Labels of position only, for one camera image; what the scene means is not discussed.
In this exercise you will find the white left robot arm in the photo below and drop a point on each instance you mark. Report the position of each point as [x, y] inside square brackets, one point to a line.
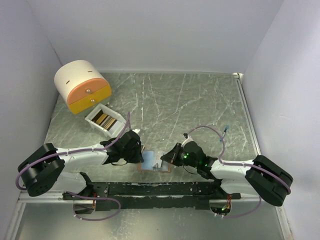
[53, 169]

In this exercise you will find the yellow credit card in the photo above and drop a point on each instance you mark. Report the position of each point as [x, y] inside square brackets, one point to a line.
[104, 120]

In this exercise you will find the cream drawer cabinet orange fronts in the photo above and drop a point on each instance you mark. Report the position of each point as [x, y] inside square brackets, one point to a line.
[81, 86]

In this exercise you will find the white card tray box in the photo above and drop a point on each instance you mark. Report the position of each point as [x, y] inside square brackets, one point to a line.
[115, 130]

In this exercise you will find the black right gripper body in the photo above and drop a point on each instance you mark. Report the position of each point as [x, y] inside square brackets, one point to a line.
[184, 159]

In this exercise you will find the pink blue card holder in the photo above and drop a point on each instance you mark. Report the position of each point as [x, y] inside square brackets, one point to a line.
[147, 164]

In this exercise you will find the white crest credit card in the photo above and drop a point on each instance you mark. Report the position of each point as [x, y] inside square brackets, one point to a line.
[157, 162]

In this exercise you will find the blue pen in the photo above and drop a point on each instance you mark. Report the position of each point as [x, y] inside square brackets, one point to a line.
[224, 133]

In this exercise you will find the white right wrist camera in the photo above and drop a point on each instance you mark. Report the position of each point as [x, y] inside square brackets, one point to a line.
[188, 139]

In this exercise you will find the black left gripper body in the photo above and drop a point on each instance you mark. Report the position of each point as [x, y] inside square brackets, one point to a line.
[132, 155]

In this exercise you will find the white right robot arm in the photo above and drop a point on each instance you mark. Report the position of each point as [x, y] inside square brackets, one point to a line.
[260, 176]

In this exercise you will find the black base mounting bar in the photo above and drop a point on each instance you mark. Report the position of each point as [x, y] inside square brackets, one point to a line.
[149, 195]

